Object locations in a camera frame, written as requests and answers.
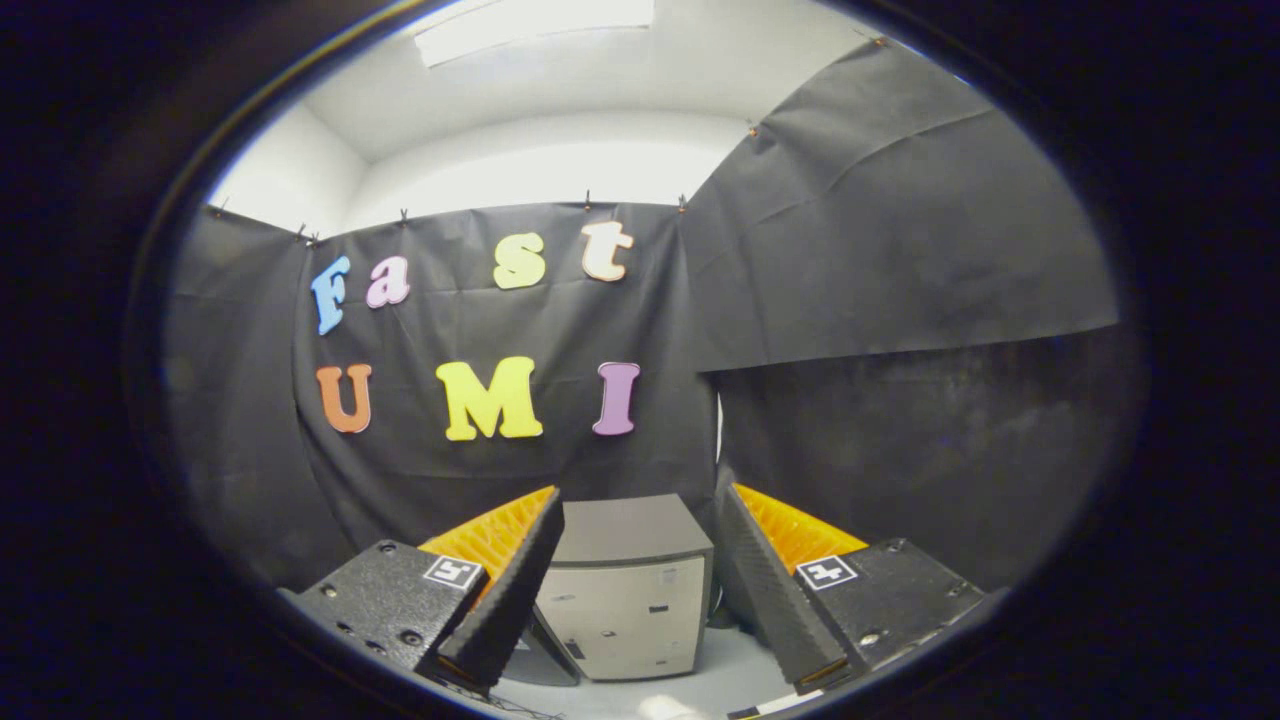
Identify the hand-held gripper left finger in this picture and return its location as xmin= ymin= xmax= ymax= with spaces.
xmin=285 ymin=485 xmax=567 ymax=693

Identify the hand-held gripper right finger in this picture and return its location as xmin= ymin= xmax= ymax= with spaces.
xmin=714 ymin=483 xmax=988 ymax=698

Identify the dark grey washing machine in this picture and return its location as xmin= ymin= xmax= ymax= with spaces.
xmin=497 ymin=603 xmax=583 ymax=689

